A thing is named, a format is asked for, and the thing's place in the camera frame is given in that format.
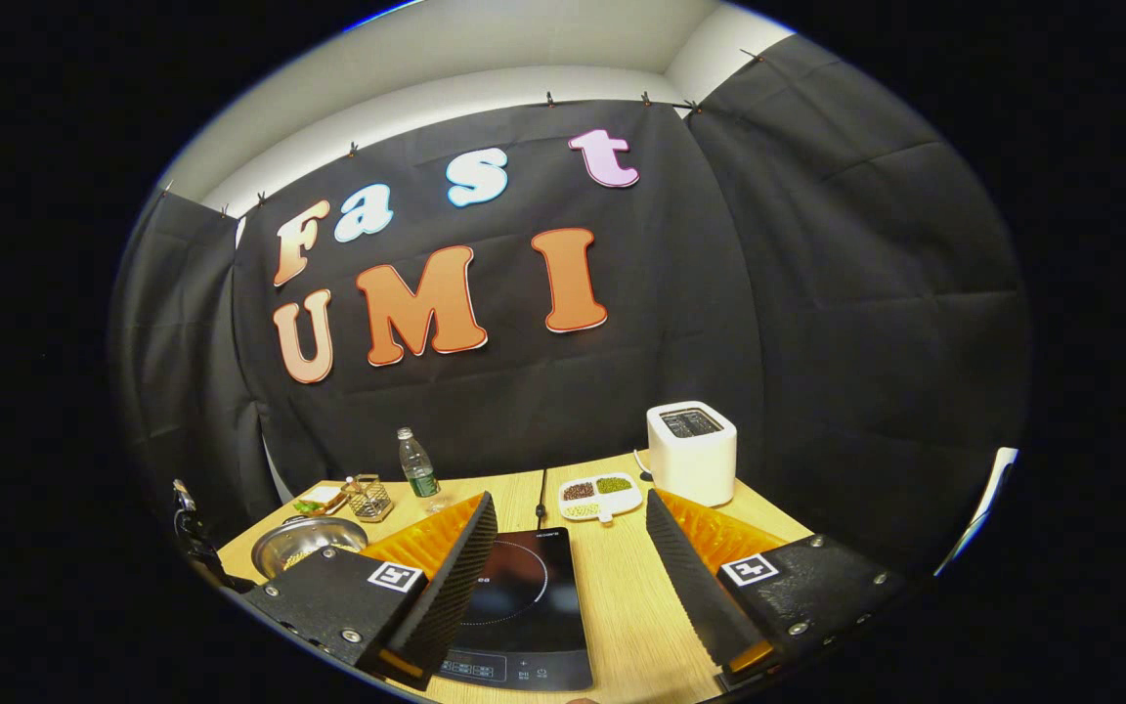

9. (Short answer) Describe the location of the white toaster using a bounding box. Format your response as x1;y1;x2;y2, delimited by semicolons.
646;401;738;508

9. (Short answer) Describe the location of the white board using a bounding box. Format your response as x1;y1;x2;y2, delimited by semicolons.
933;447;1019;578

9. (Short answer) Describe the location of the clear plastic water bottle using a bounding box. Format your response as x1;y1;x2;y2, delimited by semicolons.
397;426;443;515

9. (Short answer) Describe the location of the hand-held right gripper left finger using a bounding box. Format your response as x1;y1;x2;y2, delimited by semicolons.
240;491;500;691

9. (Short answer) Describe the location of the white divided dish of beans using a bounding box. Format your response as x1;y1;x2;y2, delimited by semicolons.
558;472;644;525

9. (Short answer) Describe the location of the sandwich with lettuce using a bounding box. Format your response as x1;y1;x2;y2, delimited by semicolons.
292;486;350;518

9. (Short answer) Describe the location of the row of black cloth clips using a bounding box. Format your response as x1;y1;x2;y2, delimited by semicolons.
162;49;761;217

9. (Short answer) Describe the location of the black backdrop cloth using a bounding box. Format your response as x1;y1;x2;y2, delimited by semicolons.
108;34;1033;578

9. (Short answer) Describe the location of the black induction cooktop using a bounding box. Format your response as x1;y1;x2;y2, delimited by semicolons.
434;526;596;693

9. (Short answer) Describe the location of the metal wire holder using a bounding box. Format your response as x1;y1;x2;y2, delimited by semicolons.
343;474;395;523

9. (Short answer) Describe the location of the steel pot with black handles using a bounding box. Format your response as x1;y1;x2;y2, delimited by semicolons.
250;515;369;581

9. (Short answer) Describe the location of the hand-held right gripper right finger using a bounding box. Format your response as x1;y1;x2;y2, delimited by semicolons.
645;488;912;691

